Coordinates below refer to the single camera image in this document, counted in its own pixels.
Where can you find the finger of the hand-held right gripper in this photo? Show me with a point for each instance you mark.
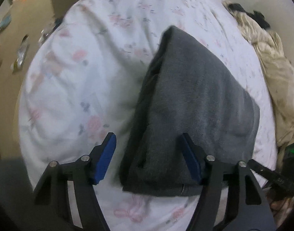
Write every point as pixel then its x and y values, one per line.
pixel 264 173

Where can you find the dark grey pants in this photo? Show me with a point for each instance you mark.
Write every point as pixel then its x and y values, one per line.
pixel 190 96

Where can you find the pale yellow printed duvet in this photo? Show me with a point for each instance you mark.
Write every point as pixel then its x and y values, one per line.
pixel 276 72

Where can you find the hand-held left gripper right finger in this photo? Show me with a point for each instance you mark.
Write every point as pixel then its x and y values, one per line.
pixel 192 160

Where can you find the plastic wrapper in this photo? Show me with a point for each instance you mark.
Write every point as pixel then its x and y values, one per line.
pixel 21 53

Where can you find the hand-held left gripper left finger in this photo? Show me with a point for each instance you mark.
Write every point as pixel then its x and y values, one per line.
pixel 104 160

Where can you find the person's grey clothed leg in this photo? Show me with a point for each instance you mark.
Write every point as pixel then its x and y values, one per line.
pixel 9 192

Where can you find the black garment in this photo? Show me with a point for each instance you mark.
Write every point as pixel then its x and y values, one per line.
pixel 261 19

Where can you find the white floral bed sheet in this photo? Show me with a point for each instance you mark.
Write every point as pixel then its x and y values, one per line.
pixel 77 77

